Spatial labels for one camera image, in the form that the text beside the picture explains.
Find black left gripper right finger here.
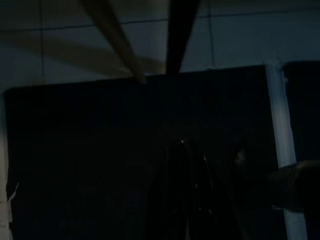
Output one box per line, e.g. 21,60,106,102
186,143,226,240

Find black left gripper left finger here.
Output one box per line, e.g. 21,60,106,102
149,141,187,240

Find black rug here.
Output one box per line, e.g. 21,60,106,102
3,64,278,240

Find dark brown wooden table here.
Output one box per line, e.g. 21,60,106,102
166,0,202,75

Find light wooden table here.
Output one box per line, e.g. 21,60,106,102
79,0,148,85

